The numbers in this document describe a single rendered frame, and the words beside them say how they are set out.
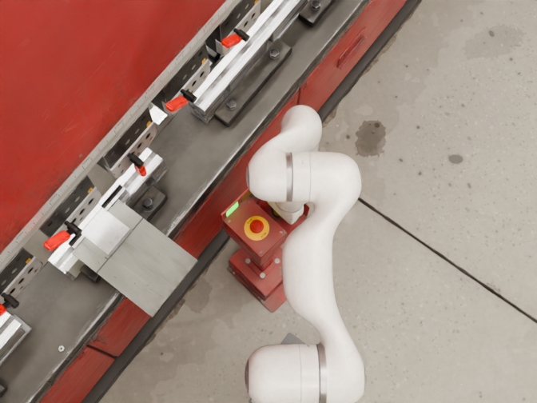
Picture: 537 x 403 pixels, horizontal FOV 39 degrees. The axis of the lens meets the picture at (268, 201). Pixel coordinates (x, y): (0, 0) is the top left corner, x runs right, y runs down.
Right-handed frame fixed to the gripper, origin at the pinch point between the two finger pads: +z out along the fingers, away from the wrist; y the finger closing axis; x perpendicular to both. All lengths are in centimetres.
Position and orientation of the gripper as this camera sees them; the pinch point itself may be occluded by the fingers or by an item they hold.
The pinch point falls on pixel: (283, 211)
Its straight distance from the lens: 218.8
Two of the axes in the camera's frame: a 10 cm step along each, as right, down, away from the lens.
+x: 7.0, -6.8, 2.2
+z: -0.8, 2.2, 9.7
